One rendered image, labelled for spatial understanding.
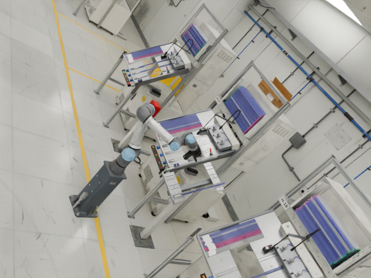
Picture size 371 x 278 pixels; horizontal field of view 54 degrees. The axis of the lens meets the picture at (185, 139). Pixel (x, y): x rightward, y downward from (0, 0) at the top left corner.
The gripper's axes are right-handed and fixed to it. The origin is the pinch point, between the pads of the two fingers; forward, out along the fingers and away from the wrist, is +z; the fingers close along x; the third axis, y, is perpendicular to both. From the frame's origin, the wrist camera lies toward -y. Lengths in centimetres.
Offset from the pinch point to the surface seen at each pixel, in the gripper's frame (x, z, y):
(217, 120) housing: 56, 23, 43
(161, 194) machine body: 28, 67, -45
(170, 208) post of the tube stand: -14, 33, -39
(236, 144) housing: 18, 23, 47
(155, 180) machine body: 49, 67, -45
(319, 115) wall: 73, 111, 182
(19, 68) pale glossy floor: 210, -32, -145
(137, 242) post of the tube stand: -21, 55, -83
